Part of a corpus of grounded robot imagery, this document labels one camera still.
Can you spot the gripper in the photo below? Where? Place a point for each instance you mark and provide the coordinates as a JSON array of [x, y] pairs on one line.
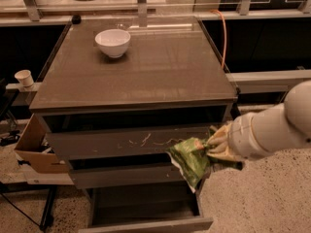
[[239, 137]]

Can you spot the green jalapeno chip bag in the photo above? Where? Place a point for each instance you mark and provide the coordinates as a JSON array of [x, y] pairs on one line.
[[195, 157]]

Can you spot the grey drawer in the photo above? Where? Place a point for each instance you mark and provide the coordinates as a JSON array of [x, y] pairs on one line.
[[146, 208], [125, 133], [124, 170]]

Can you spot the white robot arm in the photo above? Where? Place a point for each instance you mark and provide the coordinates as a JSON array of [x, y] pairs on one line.
[[254, 136]]

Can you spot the grey drawer cabinet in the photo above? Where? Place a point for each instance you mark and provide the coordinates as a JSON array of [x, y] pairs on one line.
[[169, 64]]

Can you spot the white ceramic bowl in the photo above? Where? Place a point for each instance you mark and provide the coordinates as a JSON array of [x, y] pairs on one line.
[[113, 42]]

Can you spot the black stand leg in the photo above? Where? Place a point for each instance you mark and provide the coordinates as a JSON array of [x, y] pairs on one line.
[[47, 218]]

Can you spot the cardboard box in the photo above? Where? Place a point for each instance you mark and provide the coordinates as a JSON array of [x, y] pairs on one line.
[[30, 148]]

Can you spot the white paper cup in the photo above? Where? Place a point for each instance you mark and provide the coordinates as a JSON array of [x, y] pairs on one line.
[[24, 77]]

